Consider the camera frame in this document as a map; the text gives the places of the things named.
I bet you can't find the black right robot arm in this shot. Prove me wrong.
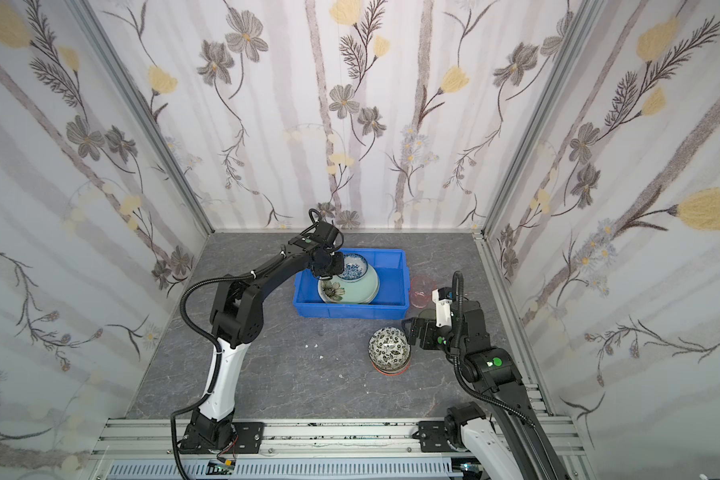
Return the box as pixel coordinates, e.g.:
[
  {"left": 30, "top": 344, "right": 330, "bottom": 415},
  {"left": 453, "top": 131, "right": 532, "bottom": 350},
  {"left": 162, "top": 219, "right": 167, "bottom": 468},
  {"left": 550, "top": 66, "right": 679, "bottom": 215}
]
[{"left": 402, "top": 301, "right": 570, "bottom": 479}]

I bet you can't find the brown leaf pattern bowl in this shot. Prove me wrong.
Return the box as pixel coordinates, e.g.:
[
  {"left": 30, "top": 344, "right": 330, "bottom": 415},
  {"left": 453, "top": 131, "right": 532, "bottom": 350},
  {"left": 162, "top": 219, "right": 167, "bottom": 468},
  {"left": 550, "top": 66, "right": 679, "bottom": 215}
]
[{"left": 368, "top": 327, "right": 411, "bottom": 368}]

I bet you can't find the blue plastic bin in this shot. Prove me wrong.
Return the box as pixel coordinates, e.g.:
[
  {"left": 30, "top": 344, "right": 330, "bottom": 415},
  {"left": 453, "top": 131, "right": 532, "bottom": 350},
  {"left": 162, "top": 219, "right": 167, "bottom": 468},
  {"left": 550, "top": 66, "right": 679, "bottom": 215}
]
[{"left": 293, "top": 248, "right": 410, "bottom": 320}]

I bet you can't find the pink transparent plastic cup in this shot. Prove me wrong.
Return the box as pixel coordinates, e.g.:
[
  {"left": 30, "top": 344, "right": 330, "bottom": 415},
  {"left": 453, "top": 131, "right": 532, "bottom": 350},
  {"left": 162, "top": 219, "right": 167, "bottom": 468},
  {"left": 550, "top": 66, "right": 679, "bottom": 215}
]
[{"left": 409, "top": 275, "right": 436, "bottom": 309}]

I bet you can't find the blue white patterned bowl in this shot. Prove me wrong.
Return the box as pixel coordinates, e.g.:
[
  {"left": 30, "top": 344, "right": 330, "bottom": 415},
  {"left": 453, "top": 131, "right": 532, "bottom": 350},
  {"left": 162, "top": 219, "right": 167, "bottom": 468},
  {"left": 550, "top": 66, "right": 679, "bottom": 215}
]
[{"left": 338, "top": 253, "right": 370, "bottom": 282}]

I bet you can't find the red patterned bowl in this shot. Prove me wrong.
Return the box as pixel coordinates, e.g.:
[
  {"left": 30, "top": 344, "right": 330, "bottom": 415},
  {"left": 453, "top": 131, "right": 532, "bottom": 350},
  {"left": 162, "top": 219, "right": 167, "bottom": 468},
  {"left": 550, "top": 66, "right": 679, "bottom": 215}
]
[{"left": 371, "top": 361, "right": 410, "bottom": 377}]

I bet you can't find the aluminium corner frame post right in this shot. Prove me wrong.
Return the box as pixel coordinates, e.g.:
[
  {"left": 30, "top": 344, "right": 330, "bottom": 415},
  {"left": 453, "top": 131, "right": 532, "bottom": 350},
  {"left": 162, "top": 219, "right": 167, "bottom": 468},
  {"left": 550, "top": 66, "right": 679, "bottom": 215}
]
[{"left": 479, "top": 0, "right": 606, "bottom": 238}]

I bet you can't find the light green ceramic plate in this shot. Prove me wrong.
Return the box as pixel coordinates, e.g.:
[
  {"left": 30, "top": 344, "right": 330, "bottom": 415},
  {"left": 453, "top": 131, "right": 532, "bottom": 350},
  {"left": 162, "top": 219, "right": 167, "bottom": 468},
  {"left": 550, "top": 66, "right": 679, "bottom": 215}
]
[{"left": 317, "top": 266, "right": 380, "bottom": 304}]

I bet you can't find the aluminium corner frame post left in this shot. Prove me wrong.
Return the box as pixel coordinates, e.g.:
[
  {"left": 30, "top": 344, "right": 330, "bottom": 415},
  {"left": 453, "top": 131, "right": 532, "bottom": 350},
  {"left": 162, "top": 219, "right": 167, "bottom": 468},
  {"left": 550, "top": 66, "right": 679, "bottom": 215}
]
[{"left": 65, "top": 0, "right": 215, "bottom": 236}]

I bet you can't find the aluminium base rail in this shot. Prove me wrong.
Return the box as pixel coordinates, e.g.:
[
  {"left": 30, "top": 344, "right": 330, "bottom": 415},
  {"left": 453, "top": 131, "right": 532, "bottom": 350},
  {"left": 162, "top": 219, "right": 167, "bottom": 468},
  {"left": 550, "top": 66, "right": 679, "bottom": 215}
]
[{"left": 92, "top": 416, "right": 586, "bottom": 460}]

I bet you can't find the aluminium corner frame post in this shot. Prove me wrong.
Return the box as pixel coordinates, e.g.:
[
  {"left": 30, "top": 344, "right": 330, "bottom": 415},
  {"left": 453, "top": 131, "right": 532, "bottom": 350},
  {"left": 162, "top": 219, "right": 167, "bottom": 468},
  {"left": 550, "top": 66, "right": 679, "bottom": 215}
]
[
  {"left": 65, "top": 0, "right": 215, "bottom": 236},
  {"left": 479, "top": 0, "right": 606, "bottom": 238}
]

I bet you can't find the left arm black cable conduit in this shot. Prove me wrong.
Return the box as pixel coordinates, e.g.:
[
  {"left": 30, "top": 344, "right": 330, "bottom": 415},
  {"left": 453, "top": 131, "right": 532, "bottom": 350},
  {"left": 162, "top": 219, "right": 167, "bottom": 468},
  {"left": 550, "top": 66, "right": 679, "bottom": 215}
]
[{"left": 169, "top": 272, "right": 259, "bottom": 480}]

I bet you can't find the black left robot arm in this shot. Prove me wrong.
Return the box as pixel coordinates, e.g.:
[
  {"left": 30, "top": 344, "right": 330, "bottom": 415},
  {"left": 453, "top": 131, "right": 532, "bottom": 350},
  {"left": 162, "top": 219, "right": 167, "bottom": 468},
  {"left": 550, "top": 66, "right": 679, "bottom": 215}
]
[{"left": 169, "top": 216, "right": 344, "bottom": 454}]

